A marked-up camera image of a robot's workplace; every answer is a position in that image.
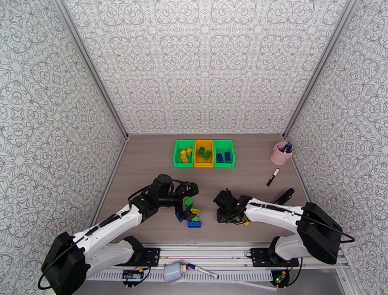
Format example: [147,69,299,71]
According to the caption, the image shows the green plastic bin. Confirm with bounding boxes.
[173,139,195,168]
[213,139,236,168]

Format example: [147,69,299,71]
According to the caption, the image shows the black and white marker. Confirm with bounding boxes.
[266,168,280,187]

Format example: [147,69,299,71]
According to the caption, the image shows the yellow plastic bin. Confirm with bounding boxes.
[193,139,215,168]

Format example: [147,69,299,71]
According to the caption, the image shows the thick black cylindrical marker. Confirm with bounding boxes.
[274,188,295,205]

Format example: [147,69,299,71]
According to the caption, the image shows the pink cup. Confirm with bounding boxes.
[270,141,293,166]

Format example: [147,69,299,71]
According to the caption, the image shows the aluminium mounting rail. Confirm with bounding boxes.
[100,242,348,271]

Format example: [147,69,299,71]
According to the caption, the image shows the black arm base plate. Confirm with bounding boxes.
[133,247,161,267]
[250,248,299,268]

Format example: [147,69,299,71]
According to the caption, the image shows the white slotted cable duct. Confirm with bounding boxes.
[88,270,274,282]

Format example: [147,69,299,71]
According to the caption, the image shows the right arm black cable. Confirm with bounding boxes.
[236,203,356,244]

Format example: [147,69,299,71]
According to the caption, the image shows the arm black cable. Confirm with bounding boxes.
[37,179,182,291]
[236,203,356,244]

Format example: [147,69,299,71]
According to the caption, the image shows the aluminium frame post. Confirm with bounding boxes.
[282,0,363,139]
[53,0,130,140]

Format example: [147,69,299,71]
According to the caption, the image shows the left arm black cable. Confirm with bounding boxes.
[37,179,182,291]

